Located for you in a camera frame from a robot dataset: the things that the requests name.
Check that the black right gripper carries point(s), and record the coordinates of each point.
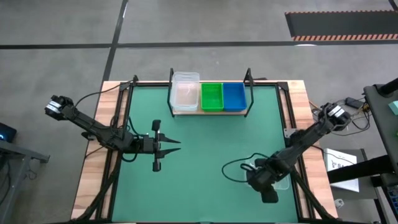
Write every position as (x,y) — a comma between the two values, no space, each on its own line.
(264,174)

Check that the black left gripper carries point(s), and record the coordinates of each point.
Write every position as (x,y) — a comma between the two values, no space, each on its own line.
(150,145)

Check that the green mesh plastic basket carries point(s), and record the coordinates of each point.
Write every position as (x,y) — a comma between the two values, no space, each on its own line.
(212,98)

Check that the blue mesh plastic basket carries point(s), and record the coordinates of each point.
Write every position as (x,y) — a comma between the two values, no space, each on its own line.
(234,98)

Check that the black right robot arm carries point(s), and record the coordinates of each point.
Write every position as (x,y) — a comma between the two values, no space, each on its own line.
(304,140)

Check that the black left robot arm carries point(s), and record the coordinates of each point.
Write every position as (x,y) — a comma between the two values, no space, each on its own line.
(93,127)

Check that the grey metal mounting plate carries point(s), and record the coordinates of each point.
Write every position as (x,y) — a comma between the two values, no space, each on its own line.
(287,132)

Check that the green table mat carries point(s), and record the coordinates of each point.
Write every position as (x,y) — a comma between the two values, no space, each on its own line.
(202,186)

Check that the white printed box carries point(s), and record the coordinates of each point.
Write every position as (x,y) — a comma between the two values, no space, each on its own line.
(334,158)

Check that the small white plastic object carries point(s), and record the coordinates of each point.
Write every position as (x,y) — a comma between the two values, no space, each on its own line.
(339,203)

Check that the black metal beam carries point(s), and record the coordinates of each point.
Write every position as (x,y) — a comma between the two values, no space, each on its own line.
(357,169)

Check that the black power adapter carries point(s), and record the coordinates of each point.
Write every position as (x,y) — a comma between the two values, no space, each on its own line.
(354,102)

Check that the black equipment cart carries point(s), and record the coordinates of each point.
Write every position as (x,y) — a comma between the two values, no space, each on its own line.
(382,124)

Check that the teal block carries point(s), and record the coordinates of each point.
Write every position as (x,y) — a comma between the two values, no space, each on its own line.
(395,107)

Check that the grey side table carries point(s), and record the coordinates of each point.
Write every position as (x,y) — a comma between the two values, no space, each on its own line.
(18,151)

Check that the dark device with blue light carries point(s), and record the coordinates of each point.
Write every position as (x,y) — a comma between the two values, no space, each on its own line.
(6,132)

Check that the black orange striped floor mat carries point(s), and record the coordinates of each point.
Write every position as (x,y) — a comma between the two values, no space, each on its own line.
(342,25)

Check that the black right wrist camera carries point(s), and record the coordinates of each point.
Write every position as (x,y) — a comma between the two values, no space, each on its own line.
(269,195)

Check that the wooden shelf with black frame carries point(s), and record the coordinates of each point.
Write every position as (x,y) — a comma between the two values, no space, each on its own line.
(217,113)

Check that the black metal rig frame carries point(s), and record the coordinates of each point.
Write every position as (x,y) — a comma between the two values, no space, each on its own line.
(149,84)

